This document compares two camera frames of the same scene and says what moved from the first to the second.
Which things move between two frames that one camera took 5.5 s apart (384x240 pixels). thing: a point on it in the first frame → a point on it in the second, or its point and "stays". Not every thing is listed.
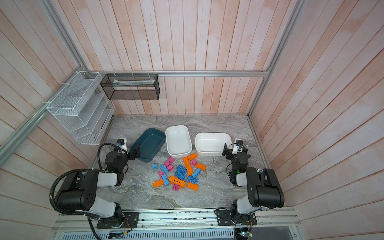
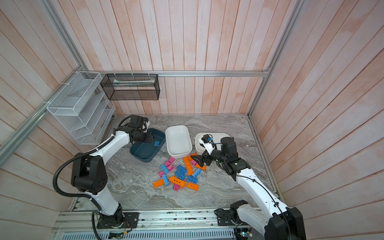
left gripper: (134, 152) → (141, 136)
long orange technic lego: (176, 181) stays
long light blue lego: (165, 180) stays
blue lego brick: (164, 168) stays
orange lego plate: (158, 183) stays
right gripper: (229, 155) → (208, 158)
